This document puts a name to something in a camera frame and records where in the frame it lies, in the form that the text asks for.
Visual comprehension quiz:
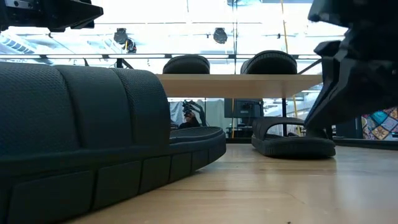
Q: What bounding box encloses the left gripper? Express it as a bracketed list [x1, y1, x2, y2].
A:
[0, 0, 104, 33]

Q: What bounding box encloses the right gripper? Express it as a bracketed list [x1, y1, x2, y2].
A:
[304, 0, 398, 138]

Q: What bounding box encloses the black rubber slide sandal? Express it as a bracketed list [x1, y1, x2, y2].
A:
[162, 54, 211, 75]
[0, 61, 227, 224]
[251, 117, 336, 159]
[240, 50, 299, 75]

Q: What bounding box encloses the wooden shelf board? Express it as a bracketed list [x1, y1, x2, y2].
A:
[155, 73, 323, 99]

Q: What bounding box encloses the black box cabinet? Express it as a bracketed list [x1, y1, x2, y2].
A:
[335, 118, 363, 139]

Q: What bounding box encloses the black ceiling spotlight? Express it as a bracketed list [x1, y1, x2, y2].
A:
[213, 27, 228, 45]
[113, 27, 137, 54]

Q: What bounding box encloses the colourful patchwork quilt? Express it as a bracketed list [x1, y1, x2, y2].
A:
[361, 107, 398, 141]

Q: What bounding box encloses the black monitor screen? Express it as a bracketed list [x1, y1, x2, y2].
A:
[224, 98, 264, 119]

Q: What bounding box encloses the white draped cloth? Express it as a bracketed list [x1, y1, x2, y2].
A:
[170, 101, 185, 126]

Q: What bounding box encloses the yellow hanging cable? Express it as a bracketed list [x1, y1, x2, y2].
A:
[280, 0, 302, 136]

